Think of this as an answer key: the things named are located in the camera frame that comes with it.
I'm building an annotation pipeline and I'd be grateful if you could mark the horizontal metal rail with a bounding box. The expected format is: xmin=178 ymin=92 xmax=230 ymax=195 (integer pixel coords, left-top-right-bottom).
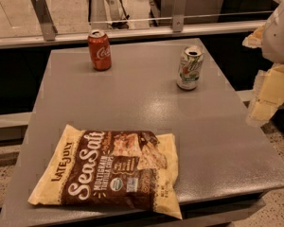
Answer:
xmin=0 ymin=20 xmax=265 ymax=49

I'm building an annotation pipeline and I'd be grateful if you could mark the right metal rail bracket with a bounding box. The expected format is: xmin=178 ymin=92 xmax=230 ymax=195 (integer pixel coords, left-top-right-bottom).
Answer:
xmin=172 ymin=0 xmax=186 ymax=32

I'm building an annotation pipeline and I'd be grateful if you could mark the white green 7up can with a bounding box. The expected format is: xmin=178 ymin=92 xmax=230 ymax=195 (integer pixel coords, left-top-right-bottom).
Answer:
xmin=177 ymin=45 xmax=204 ymax=91

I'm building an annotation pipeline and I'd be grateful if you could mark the metal rail bracket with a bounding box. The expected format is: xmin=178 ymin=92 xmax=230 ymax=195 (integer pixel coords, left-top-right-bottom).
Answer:
xmin=172 ymin=0 xmax=186 ymax=32
xmin=30 ymin=0 xmax=58 ymax=41

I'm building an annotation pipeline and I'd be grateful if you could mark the left metal rail bracket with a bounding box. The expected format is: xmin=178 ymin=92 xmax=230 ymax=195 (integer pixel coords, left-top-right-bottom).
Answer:
xmin=30 ymin=0 xmax=58 ymax=41

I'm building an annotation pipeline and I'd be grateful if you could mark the red coca-cola can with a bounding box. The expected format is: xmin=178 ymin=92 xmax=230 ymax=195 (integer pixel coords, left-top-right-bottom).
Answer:
xmin=87 ymin=29 xmax=112 ymax=71

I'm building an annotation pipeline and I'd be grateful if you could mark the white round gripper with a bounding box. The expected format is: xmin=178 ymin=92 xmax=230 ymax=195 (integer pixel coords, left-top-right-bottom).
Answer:
xmin=242 ymin=0 xmax=284 ymax=126

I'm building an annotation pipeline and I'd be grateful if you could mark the brown sea salt chip bag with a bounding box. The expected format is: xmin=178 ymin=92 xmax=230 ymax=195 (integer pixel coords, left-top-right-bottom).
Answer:
xmin=28 ymin=125 xmax=182 ymax=219

